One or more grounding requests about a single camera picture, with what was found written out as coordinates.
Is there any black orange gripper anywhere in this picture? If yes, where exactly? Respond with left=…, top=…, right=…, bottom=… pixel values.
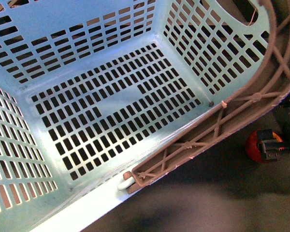
left=257, top=129, right=284, bottom=161

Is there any brown basket handle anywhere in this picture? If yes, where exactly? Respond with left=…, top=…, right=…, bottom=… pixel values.
left=121, top=0, right=290, bottom=194

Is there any light blue plastic basket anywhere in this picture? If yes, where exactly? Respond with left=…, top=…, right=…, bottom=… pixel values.
left=0, top=0, right=274, bottom=232

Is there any orange red apple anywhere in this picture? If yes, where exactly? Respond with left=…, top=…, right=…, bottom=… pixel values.
left=245, top=131, right=283, bottom=164

